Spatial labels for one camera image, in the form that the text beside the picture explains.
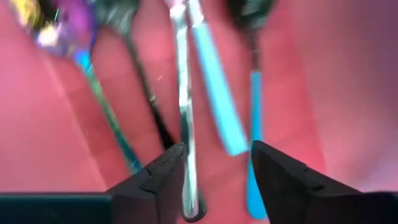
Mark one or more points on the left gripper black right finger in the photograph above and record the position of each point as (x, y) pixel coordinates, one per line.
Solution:
(289, 189)

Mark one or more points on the pink translucent plastic bin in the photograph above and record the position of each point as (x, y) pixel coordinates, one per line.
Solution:
(342, 93)

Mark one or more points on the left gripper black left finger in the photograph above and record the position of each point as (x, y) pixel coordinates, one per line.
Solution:
(155, 193)

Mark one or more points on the silver metal spoon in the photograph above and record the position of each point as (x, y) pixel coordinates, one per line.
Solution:
(183, 93)

